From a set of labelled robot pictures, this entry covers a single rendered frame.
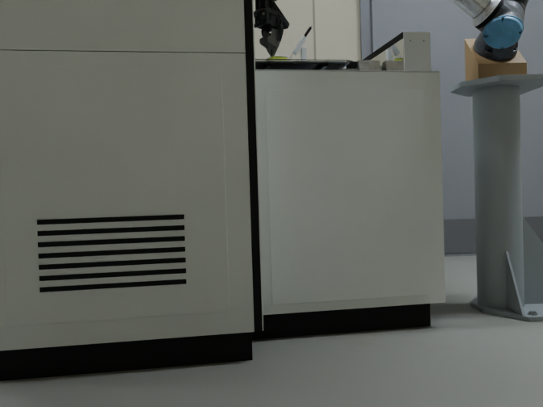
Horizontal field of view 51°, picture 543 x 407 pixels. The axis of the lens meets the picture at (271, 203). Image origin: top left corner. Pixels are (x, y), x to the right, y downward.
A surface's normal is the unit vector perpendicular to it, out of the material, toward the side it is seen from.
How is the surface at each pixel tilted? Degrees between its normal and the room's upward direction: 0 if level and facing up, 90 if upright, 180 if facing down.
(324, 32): 90
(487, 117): 90
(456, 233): 90
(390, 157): 90
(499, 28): 136
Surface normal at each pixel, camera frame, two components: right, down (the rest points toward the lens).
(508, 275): -1.00, 0.04
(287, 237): 0.18, 0.01
